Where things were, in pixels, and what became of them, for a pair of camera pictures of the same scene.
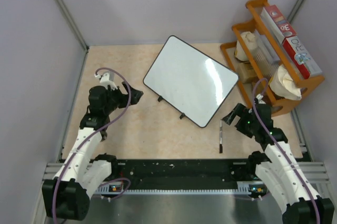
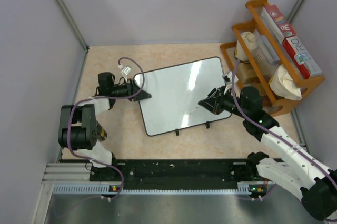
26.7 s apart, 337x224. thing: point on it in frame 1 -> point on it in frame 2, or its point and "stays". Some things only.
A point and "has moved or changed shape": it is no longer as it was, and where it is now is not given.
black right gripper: x=241 y=111 -> x=211 y=103
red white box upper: x=276 y=22 stays
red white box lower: x=302 y=59 stays
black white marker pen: x=220 y=145 -> x=195 y=108
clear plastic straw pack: x=266 y=56 stays
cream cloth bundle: x=282 y=84 stays
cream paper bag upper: x=251 y=43 stays
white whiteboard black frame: x=189 y=81 has moved or changed shape
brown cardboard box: x=246 y=73 stays
